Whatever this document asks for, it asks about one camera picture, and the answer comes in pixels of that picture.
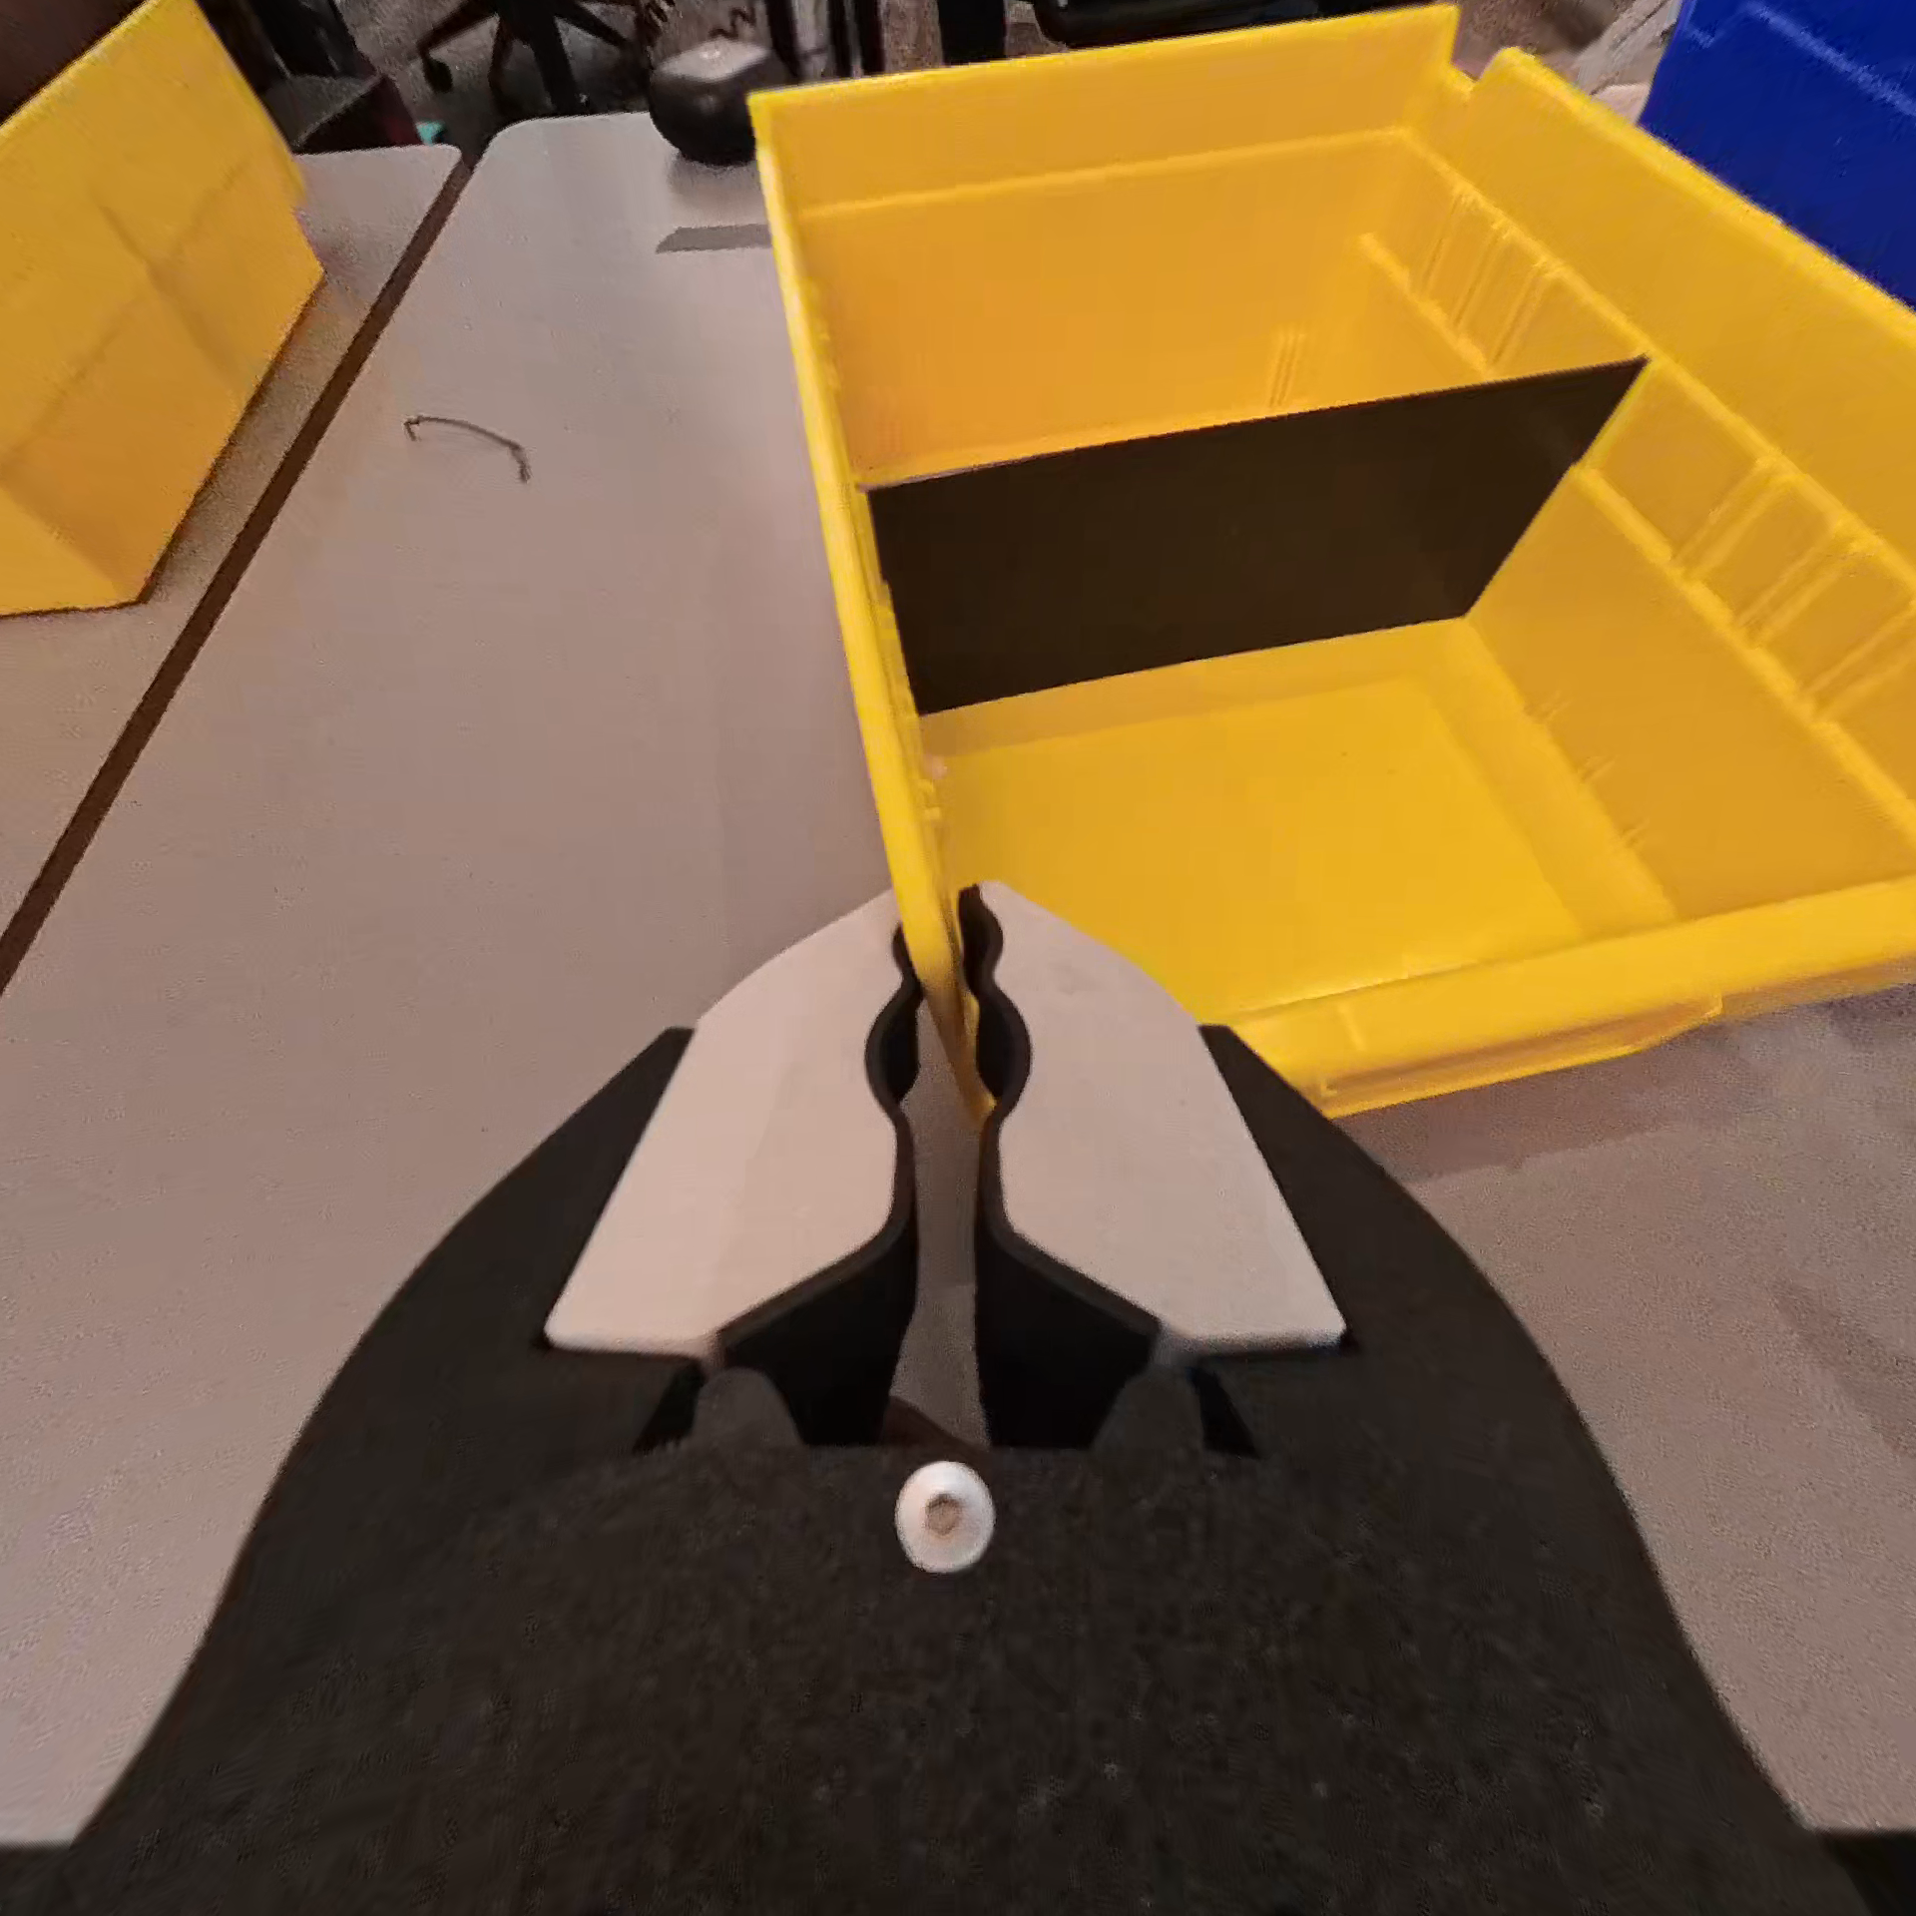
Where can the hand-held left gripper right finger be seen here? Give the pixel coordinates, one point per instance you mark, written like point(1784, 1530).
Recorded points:
point(1153, 1183)

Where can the blue plastic bin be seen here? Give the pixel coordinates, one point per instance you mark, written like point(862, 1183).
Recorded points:
point(1796, 119)

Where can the yellow plastic bin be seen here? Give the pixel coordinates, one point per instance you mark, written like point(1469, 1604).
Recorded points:
point(1273, 837)
point(135, 329)

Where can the dark round object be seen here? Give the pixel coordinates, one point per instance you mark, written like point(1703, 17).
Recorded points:
point(713, 106)

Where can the black bin divider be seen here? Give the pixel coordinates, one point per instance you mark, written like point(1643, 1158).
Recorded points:
point(1199, 554)

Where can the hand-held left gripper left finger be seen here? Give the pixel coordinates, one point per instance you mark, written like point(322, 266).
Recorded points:
point(734, 1183)

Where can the black office chair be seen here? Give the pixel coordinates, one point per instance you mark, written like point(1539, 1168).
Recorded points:
point(539, 37)

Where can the grey desk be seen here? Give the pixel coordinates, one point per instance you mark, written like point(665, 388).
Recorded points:
point(89, 703)
point(450, 930)

